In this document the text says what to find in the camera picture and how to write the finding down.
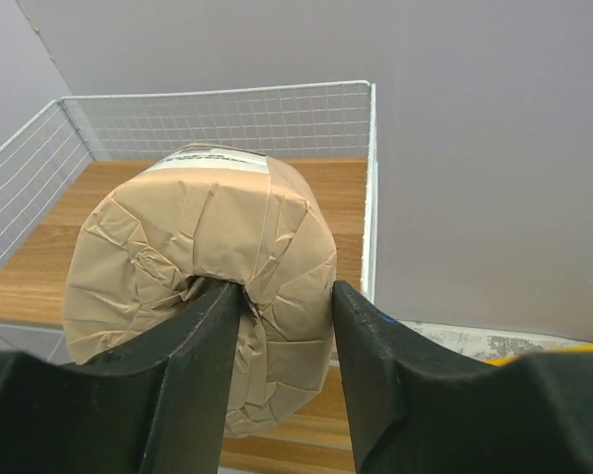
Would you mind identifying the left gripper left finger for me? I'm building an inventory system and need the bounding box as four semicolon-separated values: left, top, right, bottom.
0;282;241;473

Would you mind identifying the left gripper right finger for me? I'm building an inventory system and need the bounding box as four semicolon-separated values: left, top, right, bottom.
332;280;593;473

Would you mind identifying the brown paper roll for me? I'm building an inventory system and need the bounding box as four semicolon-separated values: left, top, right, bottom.
62;143;337;437

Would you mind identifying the floral table mat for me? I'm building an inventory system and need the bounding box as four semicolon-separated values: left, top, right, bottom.
403;321;593;365

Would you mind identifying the yellow plastic bin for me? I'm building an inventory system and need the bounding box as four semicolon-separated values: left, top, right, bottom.
484;344;593;366

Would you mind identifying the white wire wooden shelf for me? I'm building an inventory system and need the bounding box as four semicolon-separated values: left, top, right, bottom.
0;80;378;473

